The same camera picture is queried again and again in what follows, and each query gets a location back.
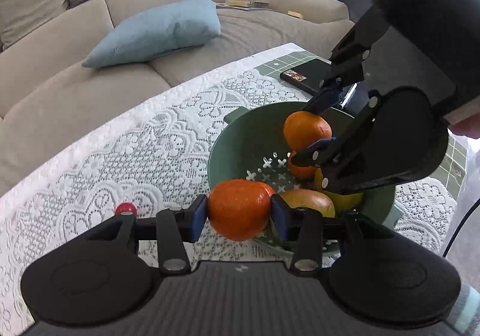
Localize white lace tablecloth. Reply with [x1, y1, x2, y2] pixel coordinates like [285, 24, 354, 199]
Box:
[0, 43, 458, 325]

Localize black cable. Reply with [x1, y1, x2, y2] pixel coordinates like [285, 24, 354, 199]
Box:
[444, 197, 480, 258]

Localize green colander bowl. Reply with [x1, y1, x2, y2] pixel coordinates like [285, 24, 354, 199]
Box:
[207, 102, 404, 258]

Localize yellow books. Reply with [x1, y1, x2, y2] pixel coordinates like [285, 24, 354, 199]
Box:
[215, 0, 271, 12]

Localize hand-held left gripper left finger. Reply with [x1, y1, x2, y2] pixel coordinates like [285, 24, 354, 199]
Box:
[88, 195, 209, 277]

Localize black flat box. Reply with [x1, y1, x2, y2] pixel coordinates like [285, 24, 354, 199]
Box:
[279, 58, 340, 95]

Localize person's right hand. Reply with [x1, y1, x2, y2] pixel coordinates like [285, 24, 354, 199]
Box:
[450, 111, 480, 140]

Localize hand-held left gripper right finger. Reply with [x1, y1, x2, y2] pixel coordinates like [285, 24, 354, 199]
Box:
[270, 194, 394, 277]

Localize light blue pillow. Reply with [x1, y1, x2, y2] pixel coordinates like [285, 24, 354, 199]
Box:
[82, 0, 222, 69]

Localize orange mandarin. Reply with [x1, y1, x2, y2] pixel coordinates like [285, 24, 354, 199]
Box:
[207, 179, 276, 242]
[283, 111, 333, 153]
[289, 150, 317, 180]

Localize beige sofa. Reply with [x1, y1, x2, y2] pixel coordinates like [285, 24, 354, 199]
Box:
[0, 0, 355, 196]

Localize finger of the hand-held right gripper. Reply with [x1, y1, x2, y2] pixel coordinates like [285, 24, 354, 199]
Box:
[290, 93, 382, 190]
[302, 6, 392, 114]

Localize person's light clothing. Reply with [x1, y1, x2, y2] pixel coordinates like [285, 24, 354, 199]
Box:
[448, 281, 480, 336]

